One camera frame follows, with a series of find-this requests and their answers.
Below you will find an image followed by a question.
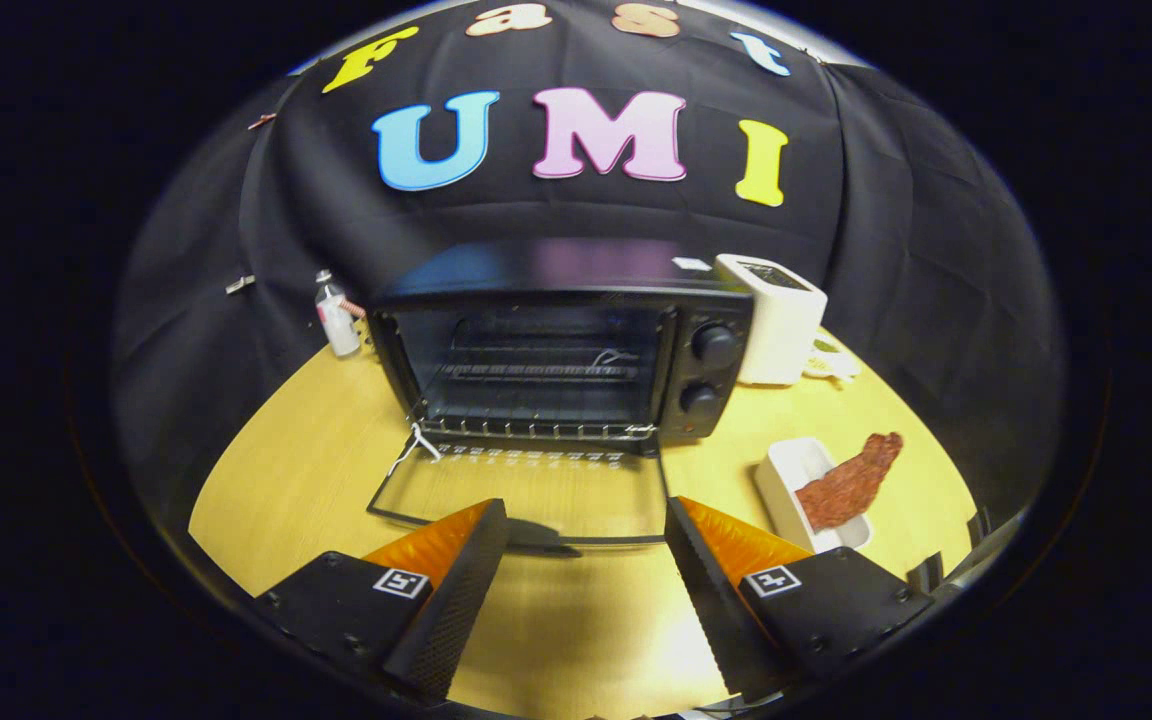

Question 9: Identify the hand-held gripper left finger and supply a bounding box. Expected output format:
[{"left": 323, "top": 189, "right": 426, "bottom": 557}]
[{"left": 256, "top": 498, "right": 510, "bottom": 701}]

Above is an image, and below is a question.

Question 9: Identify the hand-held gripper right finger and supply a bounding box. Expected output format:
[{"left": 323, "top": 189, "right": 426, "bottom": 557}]
[{"left": 664, "top": 495, "right": 935, "bottom": 701}]

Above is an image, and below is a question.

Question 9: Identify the brown meat piece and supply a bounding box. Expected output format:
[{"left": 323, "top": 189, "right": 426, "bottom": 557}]
[{"left": 796, "top": 432, "right": 905, "bottom": 531}]

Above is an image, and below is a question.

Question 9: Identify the black toaster oven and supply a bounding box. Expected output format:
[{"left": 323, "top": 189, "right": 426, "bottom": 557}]
[{"left": 366, "top": 238, "right": 757, "bottom": 549}]

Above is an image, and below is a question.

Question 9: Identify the cream white bread toaster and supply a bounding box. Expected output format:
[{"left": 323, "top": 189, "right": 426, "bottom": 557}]
[{"left": 714, "top": 253, "right": 829, "bottom": 387}]

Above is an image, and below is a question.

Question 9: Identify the white rectangular tray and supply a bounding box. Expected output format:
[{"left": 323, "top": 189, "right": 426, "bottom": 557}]
[{"left": 754, "top": 437, "right": 875, "bottom": 554}]

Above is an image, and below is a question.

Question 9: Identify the small green white packet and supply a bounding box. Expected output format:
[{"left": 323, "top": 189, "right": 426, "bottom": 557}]
[{"left": 804, "top": 338, "right": 862, "bottom": 381}]

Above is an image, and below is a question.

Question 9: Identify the clear plastic bottle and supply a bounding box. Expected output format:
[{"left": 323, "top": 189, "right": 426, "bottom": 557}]
[{"left": 314, "top": 269, "right": 362, "bottom": 358}]

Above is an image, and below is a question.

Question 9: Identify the black backdrop cloth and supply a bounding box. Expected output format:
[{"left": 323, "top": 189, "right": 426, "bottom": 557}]
[{"left": 111, "top": 0, "right": 1067, "bottom": 521}]

